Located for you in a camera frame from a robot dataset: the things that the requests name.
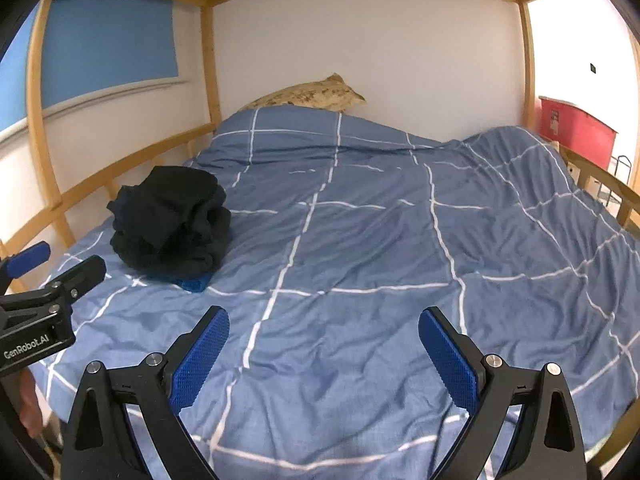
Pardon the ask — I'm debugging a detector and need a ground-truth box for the red storage box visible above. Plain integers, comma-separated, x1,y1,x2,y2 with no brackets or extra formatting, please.
538,96,617,170

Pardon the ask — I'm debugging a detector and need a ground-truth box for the black wire rack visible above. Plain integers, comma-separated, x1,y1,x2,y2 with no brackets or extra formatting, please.
608,155,632,184

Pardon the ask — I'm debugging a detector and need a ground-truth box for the person's hand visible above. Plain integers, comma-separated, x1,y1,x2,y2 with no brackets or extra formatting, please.
18,368,43,439

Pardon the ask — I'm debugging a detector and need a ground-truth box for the wooden bunk bed frame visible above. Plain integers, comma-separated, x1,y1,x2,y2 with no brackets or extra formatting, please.
1,0,639,479

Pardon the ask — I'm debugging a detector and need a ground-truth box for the black pants orange logo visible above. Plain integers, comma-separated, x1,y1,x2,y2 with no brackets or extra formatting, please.
107,166,231,281

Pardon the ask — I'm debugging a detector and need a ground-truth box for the blue window blind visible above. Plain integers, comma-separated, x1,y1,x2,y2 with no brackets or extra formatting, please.
0,0,181,134

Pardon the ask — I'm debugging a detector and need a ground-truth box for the blue checked duvet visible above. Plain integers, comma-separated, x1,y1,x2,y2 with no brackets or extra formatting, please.
32,106,639,479

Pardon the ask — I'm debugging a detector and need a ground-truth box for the beige patterned pillow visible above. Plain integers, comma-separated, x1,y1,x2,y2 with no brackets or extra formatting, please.
240,73,367,112

